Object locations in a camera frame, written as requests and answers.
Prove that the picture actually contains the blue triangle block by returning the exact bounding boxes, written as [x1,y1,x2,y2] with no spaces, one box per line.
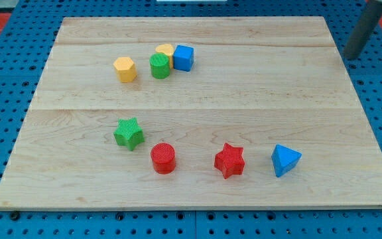
[271,144,302,177]

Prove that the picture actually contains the red cylinder block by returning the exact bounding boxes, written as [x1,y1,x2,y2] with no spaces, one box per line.
[151,143,176,175]

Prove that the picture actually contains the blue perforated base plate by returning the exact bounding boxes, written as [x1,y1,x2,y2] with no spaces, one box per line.
[0,0,382,238]

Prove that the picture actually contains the green star block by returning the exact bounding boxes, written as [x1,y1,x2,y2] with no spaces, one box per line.
[113,118,145,151]

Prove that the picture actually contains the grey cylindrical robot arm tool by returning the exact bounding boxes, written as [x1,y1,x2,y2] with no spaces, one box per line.
[343,0,382,60]

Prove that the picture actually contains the yellow hexagon block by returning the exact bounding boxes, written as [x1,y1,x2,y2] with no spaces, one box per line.
[113,56,137,83]

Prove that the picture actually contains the yellow heart block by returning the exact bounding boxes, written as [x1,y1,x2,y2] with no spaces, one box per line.
[155,44,174,69]

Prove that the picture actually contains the green cylinder block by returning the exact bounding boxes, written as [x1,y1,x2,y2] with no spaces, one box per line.
[149,53,170,79]

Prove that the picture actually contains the red star block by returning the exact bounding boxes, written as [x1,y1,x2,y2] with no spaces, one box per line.
[214,143,245,179]

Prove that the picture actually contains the blue cube block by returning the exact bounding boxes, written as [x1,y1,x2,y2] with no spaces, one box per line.
[173,45,194,72]

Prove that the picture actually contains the light wooden board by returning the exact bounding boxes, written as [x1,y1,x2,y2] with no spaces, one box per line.
[0,17,382,211]

